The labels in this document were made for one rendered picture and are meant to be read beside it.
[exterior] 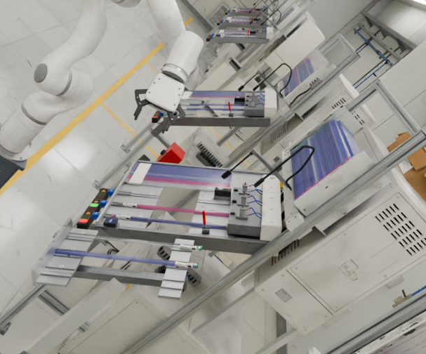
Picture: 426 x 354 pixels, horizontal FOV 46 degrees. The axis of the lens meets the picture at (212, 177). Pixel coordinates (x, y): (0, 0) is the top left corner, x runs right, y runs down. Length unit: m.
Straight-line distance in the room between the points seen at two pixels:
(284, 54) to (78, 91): 4.79
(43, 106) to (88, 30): 0.33
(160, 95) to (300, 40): 5.06
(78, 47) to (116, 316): 1.16
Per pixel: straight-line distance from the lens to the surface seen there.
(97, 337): 2.45
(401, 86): 5.17
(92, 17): 1.89
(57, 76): 1.87
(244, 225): 2.01
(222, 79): 6.61
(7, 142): 2.08
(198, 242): 2.03
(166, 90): 1.53
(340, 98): 3.31
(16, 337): 2.57
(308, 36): 6.50
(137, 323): 2.33
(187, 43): 1.59
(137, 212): 2.20
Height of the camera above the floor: 1.91
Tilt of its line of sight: 21 degrees down
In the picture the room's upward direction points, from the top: 50 degrees clockwise
